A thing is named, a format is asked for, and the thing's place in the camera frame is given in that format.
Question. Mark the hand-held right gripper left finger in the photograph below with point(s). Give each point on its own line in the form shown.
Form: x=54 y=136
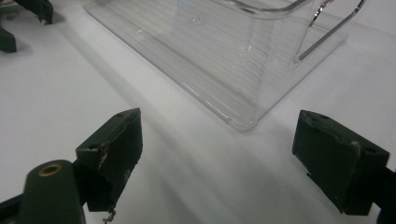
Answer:
x=120 y=155

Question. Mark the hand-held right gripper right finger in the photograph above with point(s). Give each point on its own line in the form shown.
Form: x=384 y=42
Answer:
x=336 y=161

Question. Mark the clear plastic storage bin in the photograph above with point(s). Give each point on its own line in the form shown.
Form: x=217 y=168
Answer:
x=218 y=59

